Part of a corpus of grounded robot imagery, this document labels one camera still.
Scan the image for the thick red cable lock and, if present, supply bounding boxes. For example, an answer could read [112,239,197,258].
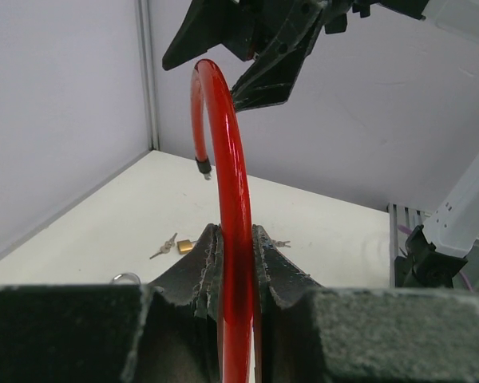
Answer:
[191,59,255,382]

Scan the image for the silver keys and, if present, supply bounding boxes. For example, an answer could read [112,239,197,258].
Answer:
[272,240,291,248]

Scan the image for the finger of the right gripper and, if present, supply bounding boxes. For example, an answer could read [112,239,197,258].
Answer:
[231,1,323,112]
[162,0,263,70]

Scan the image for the small brass padlock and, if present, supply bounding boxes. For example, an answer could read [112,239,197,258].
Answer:
[149,232,195,260]

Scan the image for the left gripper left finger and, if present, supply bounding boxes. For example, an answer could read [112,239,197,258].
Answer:
[0,224,223,382]

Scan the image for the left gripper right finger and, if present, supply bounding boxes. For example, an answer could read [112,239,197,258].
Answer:
[252,225,479,382]

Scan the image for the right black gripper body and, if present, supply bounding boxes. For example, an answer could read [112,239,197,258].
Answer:
[239,0,384,35]

